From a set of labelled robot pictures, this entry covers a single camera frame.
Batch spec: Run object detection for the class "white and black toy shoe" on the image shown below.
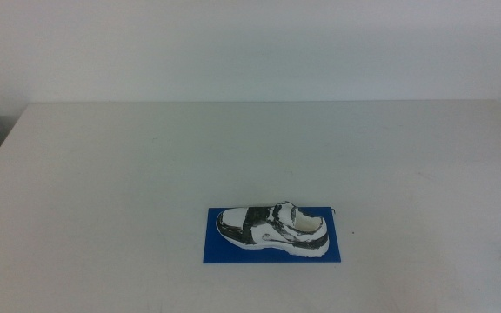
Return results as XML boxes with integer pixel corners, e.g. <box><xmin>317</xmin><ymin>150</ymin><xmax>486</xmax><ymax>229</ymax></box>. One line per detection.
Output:
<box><xmin>215</xmin><ymin>200</ymin><xmax>331</xmax><ymax>259</ymax></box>

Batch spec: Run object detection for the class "blue rectangular mat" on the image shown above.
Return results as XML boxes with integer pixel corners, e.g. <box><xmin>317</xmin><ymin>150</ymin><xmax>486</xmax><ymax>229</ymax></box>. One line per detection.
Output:
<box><xmin>202</xmin><ymin>206</ymin><xmax>342</xmax><ymax>264</ymax></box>

